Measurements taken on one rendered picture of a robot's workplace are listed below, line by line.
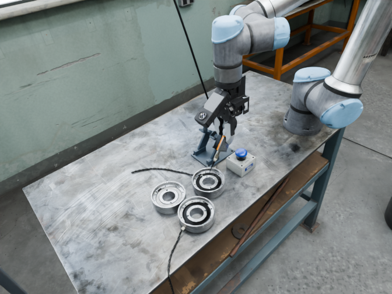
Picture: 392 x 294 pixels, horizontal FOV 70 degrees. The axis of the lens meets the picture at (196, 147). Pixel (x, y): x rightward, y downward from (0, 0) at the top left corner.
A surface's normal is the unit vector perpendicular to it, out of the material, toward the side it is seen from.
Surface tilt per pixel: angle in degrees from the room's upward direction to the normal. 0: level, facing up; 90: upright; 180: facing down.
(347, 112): 97
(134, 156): 0
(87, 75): 90
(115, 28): 90
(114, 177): 0
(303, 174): 0
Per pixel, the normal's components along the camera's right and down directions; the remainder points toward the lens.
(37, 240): -0.08, -0.76
